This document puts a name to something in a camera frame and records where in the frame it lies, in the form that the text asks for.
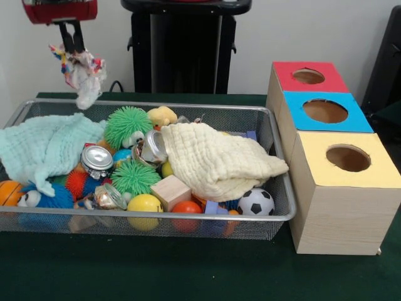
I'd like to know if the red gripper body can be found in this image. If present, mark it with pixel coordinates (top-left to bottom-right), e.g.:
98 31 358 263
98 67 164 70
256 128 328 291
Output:
21 0 98 25

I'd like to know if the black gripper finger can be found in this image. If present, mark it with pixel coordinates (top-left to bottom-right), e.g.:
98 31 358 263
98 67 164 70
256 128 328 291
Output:
58 21 75 53
72 20 86 51

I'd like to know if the multicoloured patterned cloth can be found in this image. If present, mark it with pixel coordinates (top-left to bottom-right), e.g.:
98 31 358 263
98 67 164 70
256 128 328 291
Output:
49 43 107 110

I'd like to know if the cream muslin cloth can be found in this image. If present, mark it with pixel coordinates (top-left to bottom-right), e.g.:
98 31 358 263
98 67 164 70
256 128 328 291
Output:
160 122 289 202

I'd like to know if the shallow mesh bin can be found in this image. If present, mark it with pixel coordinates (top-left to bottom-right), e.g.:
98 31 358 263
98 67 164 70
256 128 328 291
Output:
0 98 297 241

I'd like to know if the wooden box with three holes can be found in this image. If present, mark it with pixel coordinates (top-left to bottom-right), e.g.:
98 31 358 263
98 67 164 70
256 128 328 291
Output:
265 61 401 255

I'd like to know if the green spiky rubber ball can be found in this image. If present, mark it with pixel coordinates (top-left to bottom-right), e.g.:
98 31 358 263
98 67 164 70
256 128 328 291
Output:
111 160 162 197
103 105 154 150

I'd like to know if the mint muslin cloth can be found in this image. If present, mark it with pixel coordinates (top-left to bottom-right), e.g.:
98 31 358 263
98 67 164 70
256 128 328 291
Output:
0 112 107 198

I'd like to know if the orange basketball toy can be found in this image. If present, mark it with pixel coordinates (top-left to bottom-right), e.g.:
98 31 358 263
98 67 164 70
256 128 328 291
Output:
0 179 26 207

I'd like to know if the yellow ball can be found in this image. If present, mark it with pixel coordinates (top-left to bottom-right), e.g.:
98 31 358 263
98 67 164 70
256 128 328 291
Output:
127 193 164 232

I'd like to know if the wooden cube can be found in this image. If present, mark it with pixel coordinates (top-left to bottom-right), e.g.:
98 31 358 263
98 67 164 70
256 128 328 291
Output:
150 174 192 213

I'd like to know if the red ball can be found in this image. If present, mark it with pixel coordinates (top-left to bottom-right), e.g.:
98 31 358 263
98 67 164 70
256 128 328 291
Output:
171 200 204 233

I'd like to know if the dark green table cloth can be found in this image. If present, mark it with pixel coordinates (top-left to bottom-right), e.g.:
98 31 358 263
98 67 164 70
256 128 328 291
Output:
0 91 401 301
372 100 401 126

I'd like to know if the black and white soccer ball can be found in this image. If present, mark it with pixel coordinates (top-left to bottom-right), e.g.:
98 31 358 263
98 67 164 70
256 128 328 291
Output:
236 187 276 216

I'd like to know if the black stand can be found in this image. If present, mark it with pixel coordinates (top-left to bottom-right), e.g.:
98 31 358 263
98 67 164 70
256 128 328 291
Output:
360 4 401 110

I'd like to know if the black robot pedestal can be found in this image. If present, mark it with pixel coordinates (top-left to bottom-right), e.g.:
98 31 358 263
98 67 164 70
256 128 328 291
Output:
120 0 253 95

